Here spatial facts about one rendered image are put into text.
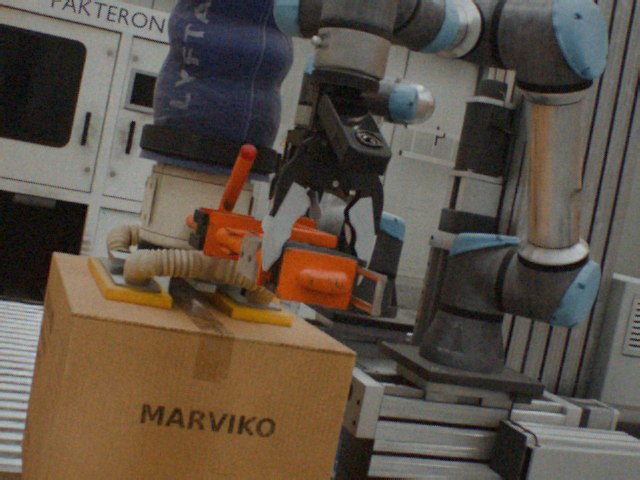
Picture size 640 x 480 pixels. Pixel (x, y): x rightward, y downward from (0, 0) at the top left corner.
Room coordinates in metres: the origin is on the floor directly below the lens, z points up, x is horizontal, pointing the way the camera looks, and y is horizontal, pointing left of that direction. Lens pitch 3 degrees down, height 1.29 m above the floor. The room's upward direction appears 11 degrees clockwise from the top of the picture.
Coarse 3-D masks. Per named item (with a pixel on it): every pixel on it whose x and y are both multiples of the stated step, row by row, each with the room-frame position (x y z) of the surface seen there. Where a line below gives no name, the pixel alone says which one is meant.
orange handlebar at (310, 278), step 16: (192, 224) 1.33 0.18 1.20; (224, 240) 1.13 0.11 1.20; (240, 240) 1.07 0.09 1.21; (288, 240) 1.56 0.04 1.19; (304, 240) 1.56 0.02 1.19; (320, 240) 1.57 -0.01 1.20; (336, 240) 1.60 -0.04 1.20; (256, 256) 0.98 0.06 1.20; (304, 272) 0.85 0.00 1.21; (320, 272) 0.85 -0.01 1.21; (336, 272) 0.85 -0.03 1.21; (320, 288) 0.85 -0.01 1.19; (336, 288) 0.85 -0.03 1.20
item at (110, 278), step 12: (96, 264) 1.48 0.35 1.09; (108, 264) 1.47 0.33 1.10; (96, 276) 1.40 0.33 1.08; (108, 276) 1.37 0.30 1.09; (120, 276) 1.36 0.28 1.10; (108, 288) 1.26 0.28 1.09; (120, 288) 1.27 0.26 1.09; (132, 288) 1.29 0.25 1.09; (144, 288) 1.30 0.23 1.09; (156, 288) 1.31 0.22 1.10; (120, 300) 1.27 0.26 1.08; (132, 300) 1.27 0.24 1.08; (144, 300) 1.28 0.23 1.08; (156, 300) 1.28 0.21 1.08; (168, 300) 1.29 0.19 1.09
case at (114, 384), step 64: (64, 256) 1.64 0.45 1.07; (64, 320) 1.21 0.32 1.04; (128, 320) 1.14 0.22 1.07; (192, 320) 1.24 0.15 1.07; (64, 384) 1.11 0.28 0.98; (128, 384) 1.14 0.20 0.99; (192, 384) 1.17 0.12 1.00; (256, 384) 1.20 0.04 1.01; (320, 384) 1.23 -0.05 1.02; (64, 448) 1.12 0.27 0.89; (128, 448) 1.15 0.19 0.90; (192, 448) 1.18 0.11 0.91; (256, 448) 1.21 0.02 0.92; (320, 448) 1.24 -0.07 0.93
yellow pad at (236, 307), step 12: (216, 288) 1.49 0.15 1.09; (228, 288) 1.48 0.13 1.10; (240, 288) 1.51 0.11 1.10; (216, 300) 1.42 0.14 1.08; (228, 300) 1.38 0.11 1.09; (240, 300) 1.37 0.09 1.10; (228, 312) 1.34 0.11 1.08; (240, 312) 1.33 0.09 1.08; (252, 312) 1.33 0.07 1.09; (264, 312) 1.34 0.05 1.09; (276, 312) 1.35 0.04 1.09; (276, 324) 1.35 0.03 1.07; (288, 324) 1.35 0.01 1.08
